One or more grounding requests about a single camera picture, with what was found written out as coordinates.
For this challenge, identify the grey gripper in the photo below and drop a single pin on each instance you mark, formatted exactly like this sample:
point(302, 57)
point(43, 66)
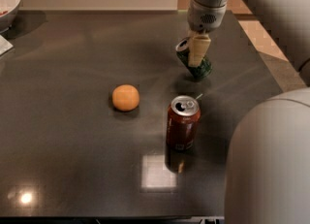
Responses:
point(203, 16)

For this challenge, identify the green soda can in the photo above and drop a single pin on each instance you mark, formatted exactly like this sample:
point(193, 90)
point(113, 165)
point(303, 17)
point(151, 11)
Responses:
point(199, 67)

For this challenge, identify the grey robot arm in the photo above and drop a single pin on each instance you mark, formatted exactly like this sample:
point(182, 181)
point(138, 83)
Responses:
point(268, 163)

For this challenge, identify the red soda can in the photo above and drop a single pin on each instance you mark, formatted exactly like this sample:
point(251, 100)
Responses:
point(184, 114)

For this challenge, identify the orange fruit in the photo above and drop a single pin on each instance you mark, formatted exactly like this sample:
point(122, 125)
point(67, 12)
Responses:
point(125, 97)

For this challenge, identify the white paper packet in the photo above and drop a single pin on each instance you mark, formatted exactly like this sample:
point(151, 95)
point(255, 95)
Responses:
point(4, 45)

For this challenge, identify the white bowl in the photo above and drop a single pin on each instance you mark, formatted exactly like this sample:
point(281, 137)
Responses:
point(8, 12)

